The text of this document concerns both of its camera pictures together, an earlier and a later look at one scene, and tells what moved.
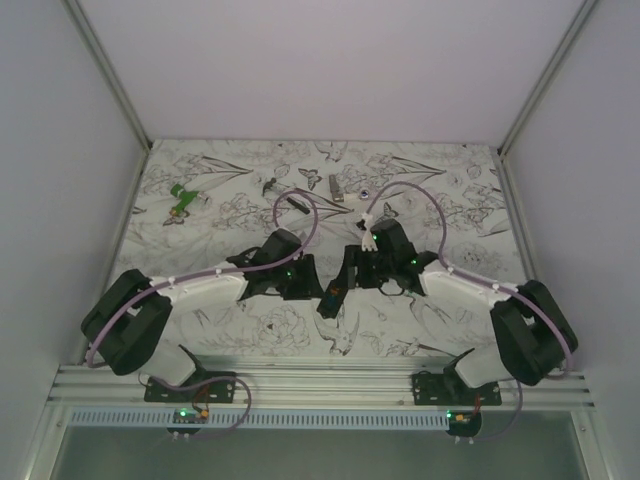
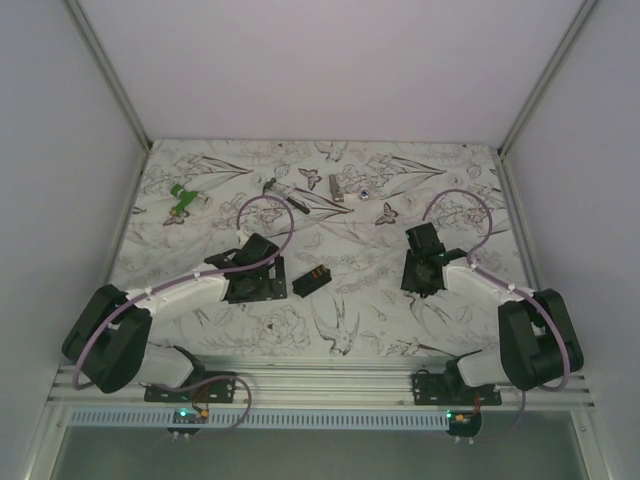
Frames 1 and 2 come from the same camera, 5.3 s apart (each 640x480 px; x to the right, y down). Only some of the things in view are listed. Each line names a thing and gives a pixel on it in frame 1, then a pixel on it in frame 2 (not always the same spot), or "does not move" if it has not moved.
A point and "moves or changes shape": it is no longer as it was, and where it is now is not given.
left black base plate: x=223 y=391 does not move
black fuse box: x=331 y=301 moves or changes shape
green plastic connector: x=185 y=196 does not move
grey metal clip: x=337 y=196 does not move
